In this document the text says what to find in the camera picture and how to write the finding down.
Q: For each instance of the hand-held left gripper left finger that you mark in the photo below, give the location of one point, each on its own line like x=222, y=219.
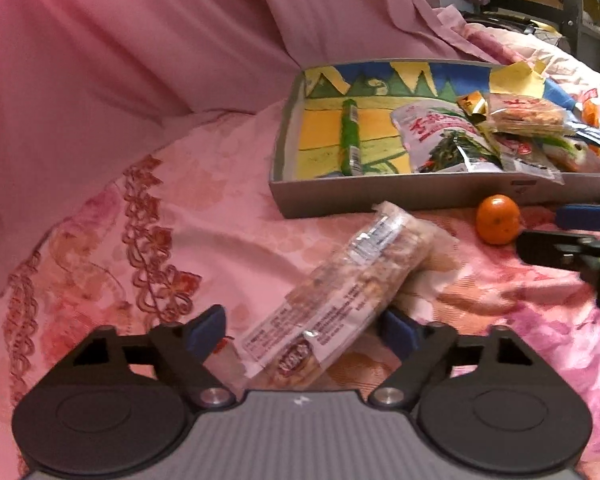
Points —
x=207, y=330

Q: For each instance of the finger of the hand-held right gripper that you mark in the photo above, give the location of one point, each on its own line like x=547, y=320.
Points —
x=545, y=247
x=585, y=216

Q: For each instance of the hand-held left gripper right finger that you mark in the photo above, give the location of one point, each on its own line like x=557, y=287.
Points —
x=400, y=335

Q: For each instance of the small orange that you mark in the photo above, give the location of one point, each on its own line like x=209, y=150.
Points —
x=497, y=220

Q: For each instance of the white green label snack packet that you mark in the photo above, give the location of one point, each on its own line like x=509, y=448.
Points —
x=575, y=155

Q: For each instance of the dark blue snack packet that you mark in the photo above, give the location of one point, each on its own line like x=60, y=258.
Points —
x=592, y=135

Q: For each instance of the clear rice cake packet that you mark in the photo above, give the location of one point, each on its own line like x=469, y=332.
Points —
x=340, y=280

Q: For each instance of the clear red label snack packet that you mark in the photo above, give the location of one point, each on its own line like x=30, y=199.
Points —
x=525, y=155

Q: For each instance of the orange snack packet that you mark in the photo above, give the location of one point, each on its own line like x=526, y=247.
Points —
x=592, y=110

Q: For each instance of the puffed rice packet red print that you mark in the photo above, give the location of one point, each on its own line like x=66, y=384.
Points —
x=525, y=110

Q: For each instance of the grey box with painted lining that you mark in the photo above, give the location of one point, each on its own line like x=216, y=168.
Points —
x=380, y=195

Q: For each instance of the white green seaweed packet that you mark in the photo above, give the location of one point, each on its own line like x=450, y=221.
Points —
x=440, y=135

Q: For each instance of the gold foil snack packet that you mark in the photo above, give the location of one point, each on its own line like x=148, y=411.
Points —
x=472, y=105

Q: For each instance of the green stick snack packet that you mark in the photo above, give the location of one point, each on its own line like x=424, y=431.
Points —
x=351, y=135

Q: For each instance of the pink floral bedsheet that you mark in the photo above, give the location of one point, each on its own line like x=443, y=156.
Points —
x=180, y=210

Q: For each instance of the dark bag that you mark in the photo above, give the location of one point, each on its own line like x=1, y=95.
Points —
x=505, y=22

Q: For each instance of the large pink hanging cloth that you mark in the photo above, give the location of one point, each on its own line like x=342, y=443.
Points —
x=130, y=60

